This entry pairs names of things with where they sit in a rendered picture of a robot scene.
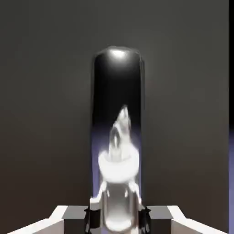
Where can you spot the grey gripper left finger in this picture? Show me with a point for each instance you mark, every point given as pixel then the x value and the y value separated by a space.
pixel 73 217

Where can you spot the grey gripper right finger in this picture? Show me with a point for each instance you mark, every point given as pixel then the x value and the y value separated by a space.
pixel 160 217

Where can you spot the dark grey cabinet door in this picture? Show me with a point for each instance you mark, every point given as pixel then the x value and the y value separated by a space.
pixel 45 100

